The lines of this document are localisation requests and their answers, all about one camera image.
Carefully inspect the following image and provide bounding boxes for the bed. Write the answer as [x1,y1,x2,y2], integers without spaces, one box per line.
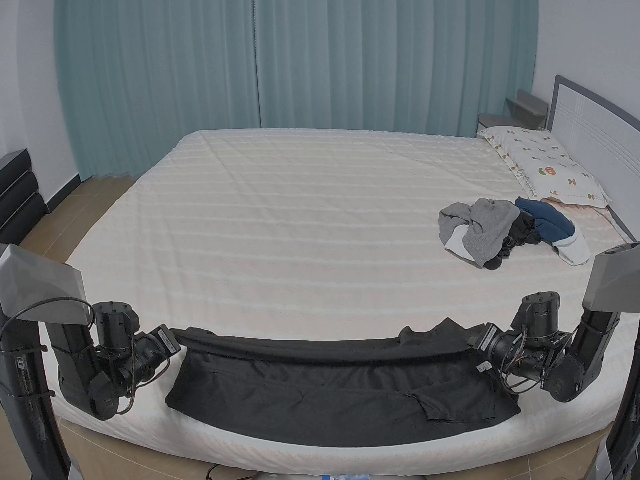
[35,74,640,476]

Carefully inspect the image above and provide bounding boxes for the black T-shirt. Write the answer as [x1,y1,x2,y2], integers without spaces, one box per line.
[165,318,522,448]

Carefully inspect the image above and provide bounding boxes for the grey bedside table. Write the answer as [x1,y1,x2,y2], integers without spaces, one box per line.
[477,89,550,130]

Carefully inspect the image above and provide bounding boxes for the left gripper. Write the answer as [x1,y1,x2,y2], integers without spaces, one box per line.
[129,336,163,376]

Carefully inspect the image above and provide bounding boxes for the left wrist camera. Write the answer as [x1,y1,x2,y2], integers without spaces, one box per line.
[150,324,182,356]

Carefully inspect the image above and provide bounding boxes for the pile of clothes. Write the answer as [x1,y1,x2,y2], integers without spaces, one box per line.
[438,197,592,270]

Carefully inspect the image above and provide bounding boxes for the black chest of drawers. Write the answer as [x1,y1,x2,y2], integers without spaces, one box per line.
[0,149,50,246]

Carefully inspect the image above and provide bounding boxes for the blue-green curtain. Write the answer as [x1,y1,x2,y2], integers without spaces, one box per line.
[54,0,262,181]
[256,0,541,136]

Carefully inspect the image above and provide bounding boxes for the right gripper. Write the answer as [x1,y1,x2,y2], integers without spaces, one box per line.
[488,332,526,373]

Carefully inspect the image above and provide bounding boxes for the white printed pillow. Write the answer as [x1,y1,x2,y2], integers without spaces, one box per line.
[476,125,612,210]

